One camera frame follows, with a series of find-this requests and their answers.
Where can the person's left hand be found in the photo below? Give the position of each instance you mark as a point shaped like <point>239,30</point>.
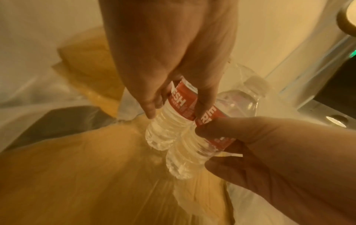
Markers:
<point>167,44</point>

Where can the person's right hand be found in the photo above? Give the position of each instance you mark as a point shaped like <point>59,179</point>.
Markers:
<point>292,164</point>

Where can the red label water bottle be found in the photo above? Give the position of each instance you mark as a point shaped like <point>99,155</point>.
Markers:
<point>192,158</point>
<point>167,127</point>

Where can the plastic-wrapped water bottle pack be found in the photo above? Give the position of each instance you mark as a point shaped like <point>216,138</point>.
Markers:
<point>69,175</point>

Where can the black device with green light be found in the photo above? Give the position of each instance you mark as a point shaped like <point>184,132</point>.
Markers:
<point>339,87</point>

